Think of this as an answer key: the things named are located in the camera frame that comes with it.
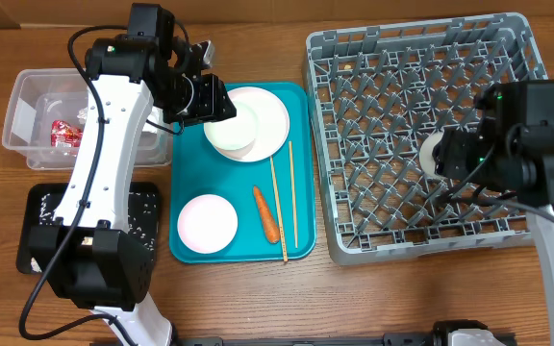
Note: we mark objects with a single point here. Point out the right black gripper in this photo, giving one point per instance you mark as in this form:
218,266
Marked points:
451,159

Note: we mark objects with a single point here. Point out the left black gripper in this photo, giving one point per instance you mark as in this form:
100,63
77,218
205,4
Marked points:
213,91

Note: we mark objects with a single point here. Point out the white paper cup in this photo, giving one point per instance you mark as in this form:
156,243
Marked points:
426,156

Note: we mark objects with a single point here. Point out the white tissue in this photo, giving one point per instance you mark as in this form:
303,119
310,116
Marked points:
82,115

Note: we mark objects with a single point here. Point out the red snack wrapper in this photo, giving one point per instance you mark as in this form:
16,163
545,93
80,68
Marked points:
64,135

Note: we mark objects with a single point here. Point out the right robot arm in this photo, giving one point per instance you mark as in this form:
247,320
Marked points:
520,116

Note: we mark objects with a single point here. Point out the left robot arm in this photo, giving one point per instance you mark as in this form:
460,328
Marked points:
86,253

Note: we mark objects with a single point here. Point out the white upturned bowl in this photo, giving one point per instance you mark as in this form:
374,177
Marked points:
234,133

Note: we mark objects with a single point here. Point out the teal plastic tray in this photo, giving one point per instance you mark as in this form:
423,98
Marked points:
198,169

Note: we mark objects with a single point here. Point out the large pink plate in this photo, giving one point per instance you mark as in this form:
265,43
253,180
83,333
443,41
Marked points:
272,123

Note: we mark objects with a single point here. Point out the food scraps and rice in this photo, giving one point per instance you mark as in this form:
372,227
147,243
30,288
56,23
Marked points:
142,216

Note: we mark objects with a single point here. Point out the grey dish rack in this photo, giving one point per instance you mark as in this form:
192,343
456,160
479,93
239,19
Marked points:
375,94

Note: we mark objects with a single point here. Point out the clear plastic bin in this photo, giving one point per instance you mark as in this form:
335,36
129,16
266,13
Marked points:
41,96

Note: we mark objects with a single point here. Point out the orange carrot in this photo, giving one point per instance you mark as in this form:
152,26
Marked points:
271,230

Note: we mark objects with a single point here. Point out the left wooden chopstick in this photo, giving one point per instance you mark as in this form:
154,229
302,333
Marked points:
279,211

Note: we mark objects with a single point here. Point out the black plastic tray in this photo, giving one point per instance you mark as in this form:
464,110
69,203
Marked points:
32,216

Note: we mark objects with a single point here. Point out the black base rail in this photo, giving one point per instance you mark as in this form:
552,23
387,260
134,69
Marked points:
443,333

